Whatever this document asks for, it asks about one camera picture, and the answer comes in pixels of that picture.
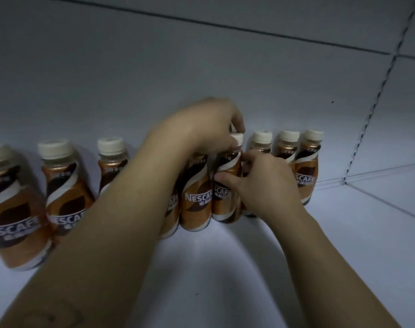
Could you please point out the person's left hand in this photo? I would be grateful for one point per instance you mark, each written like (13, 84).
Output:
(197, 129)

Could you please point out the person's right hand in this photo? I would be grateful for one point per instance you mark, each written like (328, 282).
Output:
(272, 187)

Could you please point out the person's right thumb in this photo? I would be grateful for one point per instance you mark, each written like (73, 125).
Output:
(229, 182)

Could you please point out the person's left fingers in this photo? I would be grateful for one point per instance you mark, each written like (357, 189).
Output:
(238, 119)

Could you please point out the white-capped coffee drink bottle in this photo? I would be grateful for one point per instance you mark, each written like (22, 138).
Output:
(224, 205)

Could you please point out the person's left forearm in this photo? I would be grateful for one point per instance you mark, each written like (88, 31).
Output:
(101, 242)

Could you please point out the person's right forearm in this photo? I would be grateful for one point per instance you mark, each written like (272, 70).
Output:
(330, 269)

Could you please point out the white metal shelf unit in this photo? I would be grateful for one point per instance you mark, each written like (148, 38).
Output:
(228, 276)

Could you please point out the slotted white shelf upright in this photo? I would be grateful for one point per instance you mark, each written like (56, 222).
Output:
(370, 116)

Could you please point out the row of coffee bottles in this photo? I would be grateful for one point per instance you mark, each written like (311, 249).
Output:
(67, 201)

